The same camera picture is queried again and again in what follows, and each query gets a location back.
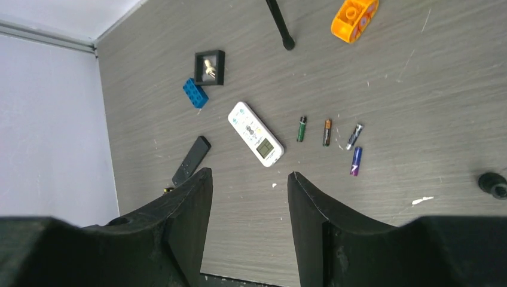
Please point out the black square frame box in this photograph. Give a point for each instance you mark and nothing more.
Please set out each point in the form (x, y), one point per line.
(209, 68)

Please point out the black tripod stand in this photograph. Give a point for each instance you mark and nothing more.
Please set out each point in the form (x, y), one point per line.
(288, 41)

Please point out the silver black AAA battery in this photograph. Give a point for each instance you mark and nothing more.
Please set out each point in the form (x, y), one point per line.
(354, 136)

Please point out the purple blue AAA battery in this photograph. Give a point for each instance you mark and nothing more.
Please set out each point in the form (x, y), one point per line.
(356, 161)

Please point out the green AAA battery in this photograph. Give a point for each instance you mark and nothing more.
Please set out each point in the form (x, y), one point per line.
(302, 129)

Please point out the blue toy brick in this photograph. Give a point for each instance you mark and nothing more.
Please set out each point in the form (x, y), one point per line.
(195, 93)

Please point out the black round cap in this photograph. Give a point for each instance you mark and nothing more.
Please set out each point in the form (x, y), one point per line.
(494, 184)

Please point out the white remote control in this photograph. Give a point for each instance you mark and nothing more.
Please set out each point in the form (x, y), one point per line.
(255, 134)

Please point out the orange toy brick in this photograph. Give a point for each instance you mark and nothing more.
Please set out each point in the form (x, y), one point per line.
(352, 18)

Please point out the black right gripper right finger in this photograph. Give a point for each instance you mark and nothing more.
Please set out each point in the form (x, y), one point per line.
(336, 245)

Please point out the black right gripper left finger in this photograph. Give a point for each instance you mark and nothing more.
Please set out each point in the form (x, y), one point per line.
(158, 244)

